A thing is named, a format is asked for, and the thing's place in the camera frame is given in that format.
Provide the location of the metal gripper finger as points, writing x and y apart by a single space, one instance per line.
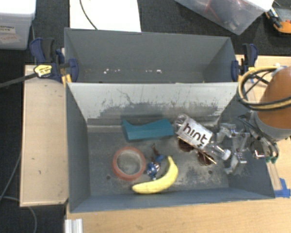
226 128
238 161

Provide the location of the teal wedge block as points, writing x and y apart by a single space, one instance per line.
148 131

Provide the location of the pale wood board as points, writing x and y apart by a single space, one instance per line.
43 139

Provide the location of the small blue toy figure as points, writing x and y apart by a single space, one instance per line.
153 167

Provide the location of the clear plastic bottle white label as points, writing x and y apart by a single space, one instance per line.
196 135

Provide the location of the grey metal bin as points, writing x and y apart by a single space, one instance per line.
140 57

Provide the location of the yellow banana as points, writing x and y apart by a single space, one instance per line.
168 178

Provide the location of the brown sunglasses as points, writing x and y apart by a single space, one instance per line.
205 159

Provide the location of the orange tape roll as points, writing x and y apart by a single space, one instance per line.
116 165

